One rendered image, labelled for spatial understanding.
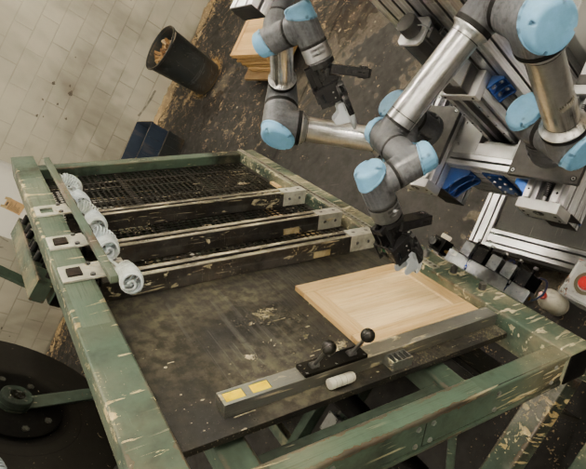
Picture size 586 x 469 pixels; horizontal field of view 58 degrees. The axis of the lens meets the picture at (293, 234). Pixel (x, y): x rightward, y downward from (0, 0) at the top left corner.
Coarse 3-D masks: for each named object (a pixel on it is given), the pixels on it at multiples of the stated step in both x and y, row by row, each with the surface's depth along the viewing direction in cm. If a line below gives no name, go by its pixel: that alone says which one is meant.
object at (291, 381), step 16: (448, 320) 162; (464, 320) 163; (480, 320) 164; (400, 336) 152; (416, 336) 153; (432, 336) 154; (448, 336) 158; (368, 352) 144; (384, 352) 145; (336, 368) 136; (352, 368) 140; (272, 384) 129; (288, 384) 129; (304, 384) 132; (320, 384) 136; (224, 400) 122; (240, 400) 123; (256, 400) 125; (272, 400) 128; (224, 416) 122
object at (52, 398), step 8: (208, 248) 315; (0, 272) 267; (8, 272) 271; (8, 280) 273; (16, 280) 273; (64, 392) 183; (72, 392) 184; (80, 392) 186; (88, 392) 187; (40, 400) 178; (48, 400) 180; (56, 400) 181; (64, 400) 182; (72, 400) 183; (80, 400) 185; (88, 400) 188; (32, 408) 176; (40, 408) 180; (448, 440) 156; (456, 440) 155; (448, 448) 157; (448, 456) 159; (448, 464) 161
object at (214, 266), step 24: (288, 240) 199; (312, 240) 203; (336, 240) 204; (360, 240) 211; (96, 264) 162; (168, 264) 174; (192, 264) 175; (216, 264) 179; (240, 264) 185; (264, 264) 190; (120, 288) 164; (144, 288) 168; (168, 288) 173
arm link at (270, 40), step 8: (272, 8) 142; (280, 8) 142; (272, 16) 141; (280, 16) 141; (264, 24) 142; (272, 24) 140; (280, 24) 137; (256, 32) 143; (264, 32) 140; (272, 32) 139; (280, 32) 137; (256, 40) 142; (264, 40) 140; (272, 40) 139; (280, 40) 138; (256, 48) 143; (264, 48) 142; (272, 48) 141; (280, 48) 141; (264, 56) 144
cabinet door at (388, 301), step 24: (312, 288) 178; (336, 288) 180; (360, 288) 181; (384, 288) 182; (408, 288) 184; (432, 288) 184; (336, 312) 165; (360, 312) 167; (384, 312) 168; (408, 312) 169; (432, 312) 170; (456, 312) 171; (384, 336) 155
